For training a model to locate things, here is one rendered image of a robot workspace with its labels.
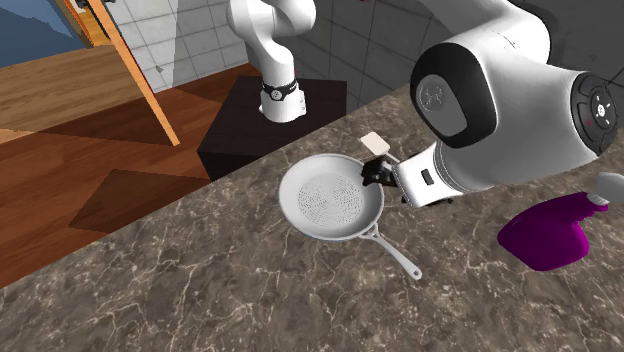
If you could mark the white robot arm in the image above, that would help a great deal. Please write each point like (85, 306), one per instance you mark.
(516, 97)

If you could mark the dark robot stand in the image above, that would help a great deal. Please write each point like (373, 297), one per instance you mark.
(253, 126)

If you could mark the purple spray bottle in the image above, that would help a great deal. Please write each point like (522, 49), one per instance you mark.
(546, 234)

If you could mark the cream spatula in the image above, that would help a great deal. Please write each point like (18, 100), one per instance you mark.
(374, 142)

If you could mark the white frying pan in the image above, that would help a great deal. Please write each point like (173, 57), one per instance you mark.
(331, 197)

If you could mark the orange wooden door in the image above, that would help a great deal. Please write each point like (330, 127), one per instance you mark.
(122, 63)

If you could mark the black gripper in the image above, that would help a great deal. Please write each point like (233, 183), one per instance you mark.
(378, 172)

